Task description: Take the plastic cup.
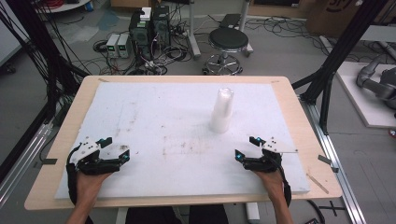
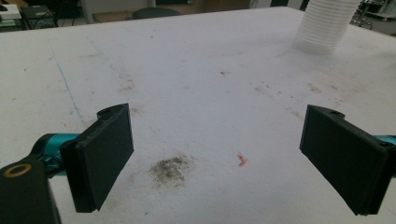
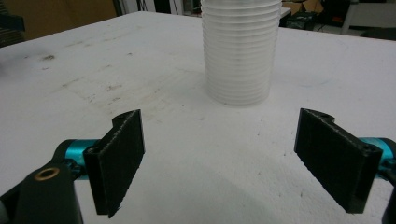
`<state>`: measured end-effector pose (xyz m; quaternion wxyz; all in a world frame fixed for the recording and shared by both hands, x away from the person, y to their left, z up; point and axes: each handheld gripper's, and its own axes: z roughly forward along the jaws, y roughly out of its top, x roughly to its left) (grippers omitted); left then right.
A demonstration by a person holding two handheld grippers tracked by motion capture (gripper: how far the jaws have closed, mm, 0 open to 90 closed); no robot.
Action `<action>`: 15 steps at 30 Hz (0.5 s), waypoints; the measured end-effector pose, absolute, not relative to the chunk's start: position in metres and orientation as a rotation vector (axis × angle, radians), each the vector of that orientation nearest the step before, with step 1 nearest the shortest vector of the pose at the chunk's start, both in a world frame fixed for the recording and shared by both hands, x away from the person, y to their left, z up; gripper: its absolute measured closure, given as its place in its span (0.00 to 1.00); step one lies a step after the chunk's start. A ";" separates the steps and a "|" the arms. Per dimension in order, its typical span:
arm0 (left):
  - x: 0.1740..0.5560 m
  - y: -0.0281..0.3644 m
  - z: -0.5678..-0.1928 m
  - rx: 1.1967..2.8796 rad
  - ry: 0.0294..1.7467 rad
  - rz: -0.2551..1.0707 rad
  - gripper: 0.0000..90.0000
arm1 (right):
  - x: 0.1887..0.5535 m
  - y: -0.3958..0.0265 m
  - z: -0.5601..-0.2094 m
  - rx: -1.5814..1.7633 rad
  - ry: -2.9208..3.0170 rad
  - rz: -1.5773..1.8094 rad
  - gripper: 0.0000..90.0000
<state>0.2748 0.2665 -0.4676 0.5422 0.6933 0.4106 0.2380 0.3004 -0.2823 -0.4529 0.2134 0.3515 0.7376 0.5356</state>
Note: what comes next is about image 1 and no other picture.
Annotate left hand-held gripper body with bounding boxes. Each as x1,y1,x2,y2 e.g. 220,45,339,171
68,136,131,176

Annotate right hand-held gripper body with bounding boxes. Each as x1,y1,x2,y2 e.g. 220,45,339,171
242,136,299,174

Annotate person's right hand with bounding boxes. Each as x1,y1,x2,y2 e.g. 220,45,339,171
253,169,286,203

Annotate person's left hand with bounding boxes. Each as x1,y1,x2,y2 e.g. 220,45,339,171
75,170,112,207

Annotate white table leg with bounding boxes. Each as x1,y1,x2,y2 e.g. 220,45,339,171
115,206,130,224
245,202,262,224

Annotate thin wooden stick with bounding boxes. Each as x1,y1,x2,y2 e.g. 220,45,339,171
305,172,331,195

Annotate white foam mat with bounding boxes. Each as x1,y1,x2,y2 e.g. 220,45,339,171
53,81,312,201

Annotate grey power supply unit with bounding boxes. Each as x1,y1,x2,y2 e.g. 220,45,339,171
106,33,121,59
117,33,134,60

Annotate black round stool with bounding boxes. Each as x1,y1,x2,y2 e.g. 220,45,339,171
202,26,254,77

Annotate white board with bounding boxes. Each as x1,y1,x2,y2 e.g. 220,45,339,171
335,61,396,130

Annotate black computer tower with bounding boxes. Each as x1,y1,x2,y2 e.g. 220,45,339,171
151,5,172,51
128,10,154,61

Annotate grey metal stand leg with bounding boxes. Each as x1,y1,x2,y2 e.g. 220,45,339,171
237,0,255,58
186,0,203,61

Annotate black flat device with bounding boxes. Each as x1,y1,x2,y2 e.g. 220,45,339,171
219,13,243,30

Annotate small white box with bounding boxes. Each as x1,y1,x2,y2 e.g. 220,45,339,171
139,7,153,22

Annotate cardboard box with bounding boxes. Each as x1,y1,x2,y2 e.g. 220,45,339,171
305,0,390,39

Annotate grey metal bracket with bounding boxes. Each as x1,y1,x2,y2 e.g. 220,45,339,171
317,154,340,174

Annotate aluminium rail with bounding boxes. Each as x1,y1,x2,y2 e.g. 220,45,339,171
299,95,368,224
0,119,54,208

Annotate black cable coil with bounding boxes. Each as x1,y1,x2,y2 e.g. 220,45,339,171
92,39,109,54

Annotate tangle of floor cables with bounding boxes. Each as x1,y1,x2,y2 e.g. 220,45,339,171
78,18,206,77

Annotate black metal frame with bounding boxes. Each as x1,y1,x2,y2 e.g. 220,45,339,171
291,0,394,135
5,0,91,108

